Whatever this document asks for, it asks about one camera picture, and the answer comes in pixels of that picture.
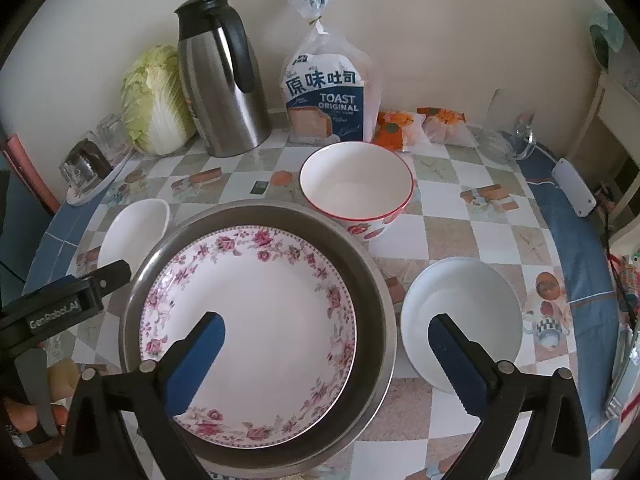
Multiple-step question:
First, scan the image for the white square bowl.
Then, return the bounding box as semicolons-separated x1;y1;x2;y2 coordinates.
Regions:
98;198;170;275

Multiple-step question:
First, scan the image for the strawberry bowl red rim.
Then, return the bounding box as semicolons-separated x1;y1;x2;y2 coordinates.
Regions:
298;141;414;242

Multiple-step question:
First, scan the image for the stainless steel round tray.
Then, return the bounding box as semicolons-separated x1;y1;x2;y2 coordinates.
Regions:
119;200;397;479

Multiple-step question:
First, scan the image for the orange snack packet right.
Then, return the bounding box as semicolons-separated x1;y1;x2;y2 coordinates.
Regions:
416;107;477;148

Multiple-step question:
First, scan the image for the white round shallow plate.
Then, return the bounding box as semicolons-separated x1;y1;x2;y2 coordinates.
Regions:
400;257;523;393

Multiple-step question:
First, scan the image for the napa cabbage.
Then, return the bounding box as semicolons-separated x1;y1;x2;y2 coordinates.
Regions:
120;44;196;156

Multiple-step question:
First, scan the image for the clear drinking glass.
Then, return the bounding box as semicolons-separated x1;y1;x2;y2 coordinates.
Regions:
94;114;131;166

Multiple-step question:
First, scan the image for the white rectangular device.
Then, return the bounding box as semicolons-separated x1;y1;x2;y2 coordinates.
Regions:
551;158;597;218

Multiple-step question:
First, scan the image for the stainless steel thermos jug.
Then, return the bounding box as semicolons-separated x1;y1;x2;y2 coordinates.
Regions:
176;0;271;158

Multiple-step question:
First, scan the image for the white saucer tray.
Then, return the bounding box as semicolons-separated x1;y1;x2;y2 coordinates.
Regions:
65;151;134;207

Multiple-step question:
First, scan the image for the checkered printed tablecloth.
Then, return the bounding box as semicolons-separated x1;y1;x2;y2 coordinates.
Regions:
26;130;622;479

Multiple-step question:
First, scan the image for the operator hand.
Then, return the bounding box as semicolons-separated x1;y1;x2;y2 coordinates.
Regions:
1;358;80;466

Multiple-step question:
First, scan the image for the floral pink rimmed plate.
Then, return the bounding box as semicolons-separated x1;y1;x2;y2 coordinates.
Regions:
140;226;357;448

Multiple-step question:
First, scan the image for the dark glass cup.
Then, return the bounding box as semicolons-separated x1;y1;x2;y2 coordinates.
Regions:
58;133;113;192

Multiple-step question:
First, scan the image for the colourful clutter pile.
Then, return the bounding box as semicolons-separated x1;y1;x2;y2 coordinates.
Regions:
605;244;639;420

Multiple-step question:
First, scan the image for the clear glass pitcher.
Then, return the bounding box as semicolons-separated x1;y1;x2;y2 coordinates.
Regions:
476;89;537;164

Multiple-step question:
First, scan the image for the toast bread bag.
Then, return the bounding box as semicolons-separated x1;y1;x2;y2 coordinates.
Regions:
280;0;382;145

